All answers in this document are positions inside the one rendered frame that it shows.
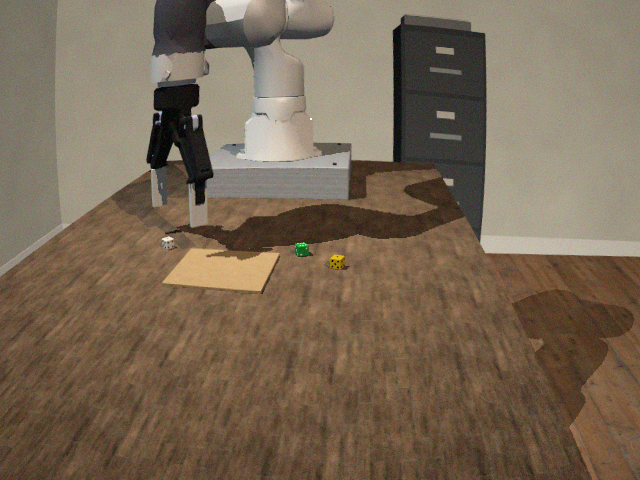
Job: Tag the grey die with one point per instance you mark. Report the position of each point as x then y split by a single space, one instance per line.
167 243

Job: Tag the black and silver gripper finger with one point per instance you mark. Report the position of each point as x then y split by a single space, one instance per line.
197 175
160 151

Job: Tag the yellow die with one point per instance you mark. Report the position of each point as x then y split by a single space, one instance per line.
337 262

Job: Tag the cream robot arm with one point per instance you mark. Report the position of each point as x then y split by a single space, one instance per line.
279 129

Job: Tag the green die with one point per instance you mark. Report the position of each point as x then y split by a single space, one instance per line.
301 249

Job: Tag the tan square mat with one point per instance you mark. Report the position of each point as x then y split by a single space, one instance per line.
223 270

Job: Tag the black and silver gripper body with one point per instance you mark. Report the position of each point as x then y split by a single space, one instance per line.
180 100

